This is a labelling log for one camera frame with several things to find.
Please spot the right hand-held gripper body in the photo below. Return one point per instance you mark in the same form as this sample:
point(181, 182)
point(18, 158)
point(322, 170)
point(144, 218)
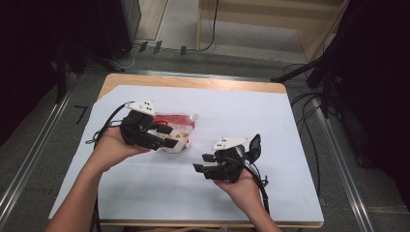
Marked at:
point(227, 164)

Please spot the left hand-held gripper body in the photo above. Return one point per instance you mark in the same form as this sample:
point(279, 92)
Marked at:
point(137, 129)

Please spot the red and white pouch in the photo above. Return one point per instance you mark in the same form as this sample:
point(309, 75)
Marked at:
point(180, 125)

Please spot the clear jar with black lid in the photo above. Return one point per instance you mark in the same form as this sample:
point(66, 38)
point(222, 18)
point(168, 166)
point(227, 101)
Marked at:
point(254, 148)

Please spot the person's right hand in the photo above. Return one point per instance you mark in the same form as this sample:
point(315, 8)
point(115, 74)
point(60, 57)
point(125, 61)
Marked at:
point(243, 190)

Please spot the person's left hand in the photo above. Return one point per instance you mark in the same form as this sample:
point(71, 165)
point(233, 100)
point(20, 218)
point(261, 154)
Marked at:
point(112, 151)

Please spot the white table sheet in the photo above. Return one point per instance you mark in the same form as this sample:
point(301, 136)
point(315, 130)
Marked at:
point(193, 199)

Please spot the wooden table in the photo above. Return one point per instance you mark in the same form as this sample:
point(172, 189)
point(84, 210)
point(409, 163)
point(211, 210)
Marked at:
point(193, 82)

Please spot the black floor tape strip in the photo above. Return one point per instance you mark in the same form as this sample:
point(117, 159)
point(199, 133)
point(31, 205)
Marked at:
point(157, 47)
point(143, 46)

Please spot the black stand with legs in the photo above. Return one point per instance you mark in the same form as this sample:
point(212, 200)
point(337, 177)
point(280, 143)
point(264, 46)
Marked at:
point(61, 74)

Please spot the black cabinet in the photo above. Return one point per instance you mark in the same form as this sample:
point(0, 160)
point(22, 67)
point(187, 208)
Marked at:
point(119, 25)

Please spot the dark curtain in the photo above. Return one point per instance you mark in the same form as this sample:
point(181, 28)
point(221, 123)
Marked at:
point(29, 64)
point(377, 80)

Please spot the black tripod stand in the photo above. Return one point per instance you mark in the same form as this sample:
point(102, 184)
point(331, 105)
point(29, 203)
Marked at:
point(324, 83)

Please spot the metal floor rail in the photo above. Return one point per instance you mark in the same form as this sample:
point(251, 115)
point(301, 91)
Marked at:
point(38, 138)
point(348, 167)
point(193, 75)

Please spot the light wooden frame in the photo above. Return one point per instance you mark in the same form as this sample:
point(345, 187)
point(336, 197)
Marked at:
point(257, 16)

